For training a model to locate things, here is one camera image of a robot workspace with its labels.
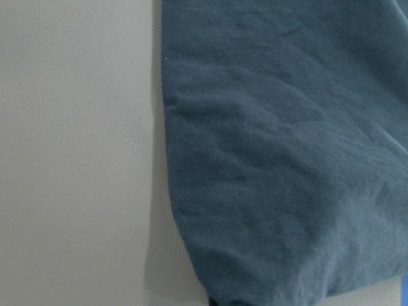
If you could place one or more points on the black t-shirt with logo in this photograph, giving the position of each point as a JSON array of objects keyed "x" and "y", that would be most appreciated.
[{"x": 286, "y": 143}]

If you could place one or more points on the brown paper table mat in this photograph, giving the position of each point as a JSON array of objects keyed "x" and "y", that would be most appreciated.
[{"x": 86, "y": 216}]

